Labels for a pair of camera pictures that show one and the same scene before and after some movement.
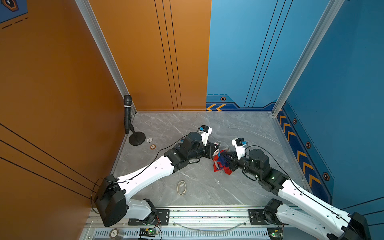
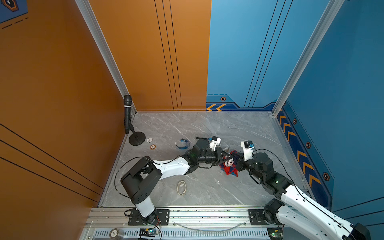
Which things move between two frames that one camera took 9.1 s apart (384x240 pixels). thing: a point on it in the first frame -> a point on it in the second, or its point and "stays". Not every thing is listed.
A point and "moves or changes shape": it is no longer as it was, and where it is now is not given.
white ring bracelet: [181, 187] stays
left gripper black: [210, 151] -> [219, 153]
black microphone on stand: [137, 138] stays
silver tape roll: [116, 234] stays
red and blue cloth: [222, 162] moves or changes shape
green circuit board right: [276, 233] stays
